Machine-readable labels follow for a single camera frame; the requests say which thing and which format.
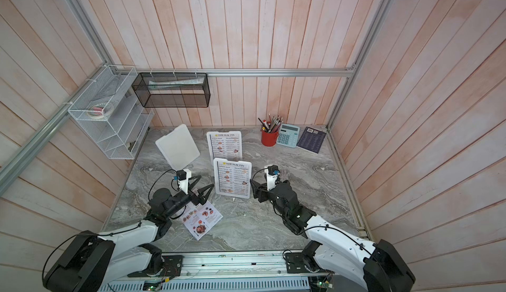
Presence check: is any white wire wall shelf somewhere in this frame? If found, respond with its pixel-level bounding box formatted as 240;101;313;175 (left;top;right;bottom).
69;65;154;160

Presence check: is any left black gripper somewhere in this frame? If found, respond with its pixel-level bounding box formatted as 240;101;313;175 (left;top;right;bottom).
164;175;214;218

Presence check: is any black mesh wall basket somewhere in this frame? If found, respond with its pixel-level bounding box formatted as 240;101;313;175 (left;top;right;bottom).
132;73;211;108

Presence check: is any dim sum menu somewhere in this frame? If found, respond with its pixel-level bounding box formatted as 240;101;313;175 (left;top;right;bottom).
210;132;241;161
216;160;250;196

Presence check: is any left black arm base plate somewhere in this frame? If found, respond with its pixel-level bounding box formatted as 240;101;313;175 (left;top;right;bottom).
127;255;184;278

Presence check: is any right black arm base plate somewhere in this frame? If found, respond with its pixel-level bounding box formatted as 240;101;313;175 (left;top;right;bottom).
282;251;333;274

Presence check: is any left red white menu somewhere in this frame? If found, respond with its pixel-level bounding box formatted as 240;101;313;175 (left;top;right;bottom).
180;202;223;241

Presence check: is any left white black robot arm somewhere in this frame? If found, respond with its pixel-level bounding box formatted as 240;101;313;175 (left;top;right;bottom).
42;175;214;291

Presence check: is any tape roll on shelf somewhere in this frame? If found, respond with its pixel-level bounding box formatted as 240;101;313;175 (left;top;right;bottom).
86;102;113;119

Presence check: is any paper inside black basket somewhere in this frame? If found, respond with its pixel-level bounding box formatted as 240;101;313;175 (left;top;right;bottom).
148;77;205;90

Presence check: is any grey desk calculator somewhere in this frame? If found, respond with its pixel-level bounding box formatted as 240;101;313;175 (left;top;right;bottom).
277;124;300;148

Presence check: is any white narrow rack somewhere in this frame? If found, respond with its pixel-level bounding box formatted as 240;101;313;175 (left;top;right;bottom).
206;130;243;162
155;124;200;171
213;157;252;200

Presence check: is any dark purple card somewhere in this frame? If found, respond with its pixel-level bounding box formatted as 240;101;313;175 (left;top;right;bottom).
296;127;327;154

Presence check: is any red pen cup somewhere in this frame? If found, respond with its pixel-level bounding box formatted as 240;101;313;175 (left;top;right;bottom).
258;115;283;147

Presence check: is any aluminium front rail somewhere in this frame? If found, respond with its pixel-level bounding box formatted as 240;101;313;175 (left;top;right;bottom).
69;248;396;283

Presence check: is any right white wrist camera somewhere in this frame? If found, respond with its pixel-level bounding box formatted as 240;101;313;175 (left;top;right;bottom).
264;165;280;191

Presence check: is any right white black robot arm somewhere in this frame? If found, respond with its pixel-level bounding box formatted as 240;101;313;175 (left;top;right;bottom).
250;179;416;291

